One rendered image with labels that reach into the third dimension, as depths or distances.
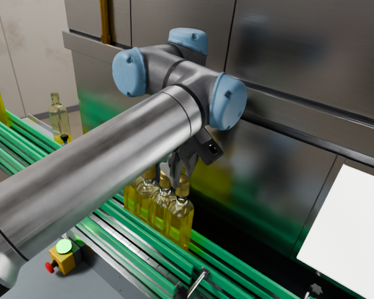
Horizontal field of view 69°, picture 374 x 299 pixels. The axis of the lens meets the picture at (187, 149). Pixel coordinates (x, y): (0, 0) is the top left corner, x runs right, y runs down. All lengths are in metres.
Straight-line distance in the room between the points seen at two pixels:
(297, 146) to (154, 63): 0.36
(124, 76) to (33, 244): 0.28
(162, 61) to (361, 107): 0.39
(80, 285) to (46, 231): 0.74
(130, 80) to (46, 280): 0.77
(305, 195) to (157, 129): 0.46
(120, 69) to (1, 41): 2.91
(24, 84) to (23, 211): 3.23
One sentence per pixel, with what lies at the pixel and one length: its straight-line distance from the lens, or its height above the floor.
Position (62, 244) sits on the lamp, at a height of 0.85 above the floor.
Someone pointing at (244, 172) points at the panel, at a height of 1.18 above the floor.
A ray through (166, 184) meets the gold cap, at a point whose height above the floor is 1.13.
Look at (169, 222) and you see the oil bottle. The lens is 0.77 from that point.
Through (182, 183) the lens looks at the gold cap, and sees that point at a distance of 0.67.
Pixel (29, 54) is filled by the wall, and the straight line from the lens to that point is 3.42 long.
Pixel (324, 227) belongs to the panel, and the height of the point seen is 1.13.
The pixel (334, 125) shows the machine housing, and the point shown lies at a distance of 0.61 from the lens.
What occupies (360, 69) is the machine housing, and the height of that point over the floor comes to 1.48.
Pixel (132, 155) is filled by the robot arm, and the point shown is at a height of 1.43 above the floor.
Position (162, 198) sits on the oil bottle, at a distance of 0.74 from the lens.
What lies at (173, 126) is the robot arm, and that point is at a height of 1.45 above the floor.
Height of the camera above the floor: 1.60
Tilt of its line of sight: 33 degrees down
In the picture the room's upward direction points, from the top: 6 degrees clockwise
